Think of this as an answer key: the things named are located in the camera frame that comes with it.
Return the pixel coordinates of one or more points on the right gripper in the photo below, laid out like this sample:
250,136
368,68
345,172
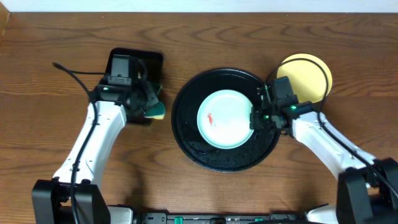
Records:
255,122

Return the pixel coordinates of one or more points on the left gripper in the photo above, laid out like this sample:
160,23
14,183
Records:
150,101

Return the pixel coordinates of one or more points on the green and yellow sponge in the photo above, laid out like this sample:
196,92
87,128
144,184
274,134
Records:
157,111

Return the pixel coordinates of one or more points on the yellow plate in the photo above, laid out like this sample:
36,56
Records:
309,76

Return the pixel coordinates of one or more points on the white plate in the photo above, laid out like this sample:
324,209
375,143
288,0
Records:
223,119

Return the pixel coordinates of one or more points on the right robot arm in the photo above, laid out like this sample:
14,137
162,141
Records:
367,186

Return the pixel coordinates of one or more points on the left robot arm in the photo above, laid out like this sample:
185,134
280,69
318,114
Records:
73,194

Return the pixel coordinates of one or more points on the black rectangular water tray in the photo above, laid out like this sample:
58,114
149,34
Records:
143,64

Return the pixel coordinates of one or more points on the round black serving tray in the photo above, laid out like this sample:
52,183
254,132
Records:
188,137

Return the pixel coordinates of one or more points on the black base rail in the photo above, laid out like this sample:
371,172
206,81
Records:
217,218

